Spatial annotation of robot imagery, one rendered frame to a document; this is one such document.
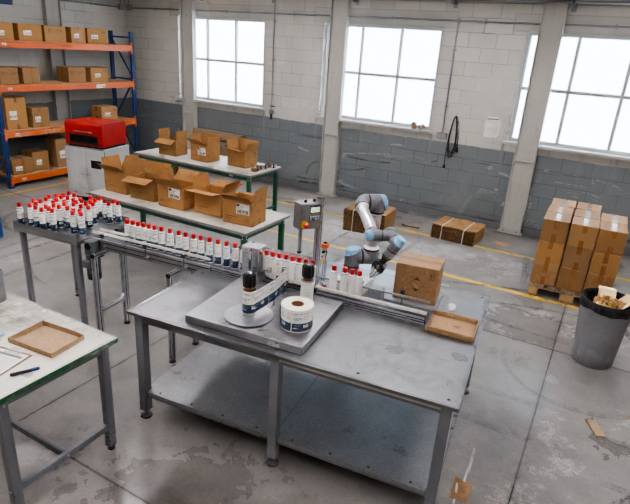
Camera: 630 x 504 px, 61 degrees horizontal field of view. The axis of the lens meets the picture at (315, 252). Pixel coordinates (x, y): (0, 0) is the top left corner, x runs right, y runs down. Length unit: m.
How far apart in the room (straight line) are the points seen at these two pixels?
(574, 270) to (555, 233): 0.46
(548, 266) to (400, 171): 3.50
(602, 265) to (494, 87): 3.34
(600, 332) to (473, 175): 4.20
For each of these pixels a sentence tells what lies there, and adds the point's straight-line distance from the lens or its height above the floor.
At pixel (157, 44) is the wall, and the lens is 11.81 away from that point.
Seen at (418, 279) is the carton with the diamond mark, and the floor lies 1.02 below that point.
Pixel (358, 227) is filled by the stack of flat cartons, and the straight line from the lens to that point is 7.75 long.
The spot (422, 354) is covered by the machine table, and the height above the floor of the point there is 0.83.
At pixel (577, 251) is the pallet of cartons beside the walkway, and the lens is 6.40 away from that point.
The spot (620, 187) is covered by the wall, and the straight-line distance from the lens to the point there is 8.51.
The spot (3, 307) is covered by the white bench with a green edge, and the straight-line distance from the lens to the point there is 3.97.
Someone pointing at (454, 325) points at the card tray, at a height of 0.83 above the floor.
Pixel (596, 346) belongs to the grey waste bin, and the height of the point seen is 0.23.
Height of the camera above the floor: 2.48
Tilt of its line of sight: 21 degrees down
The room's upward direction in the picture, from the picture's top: 4 degrees clockwise
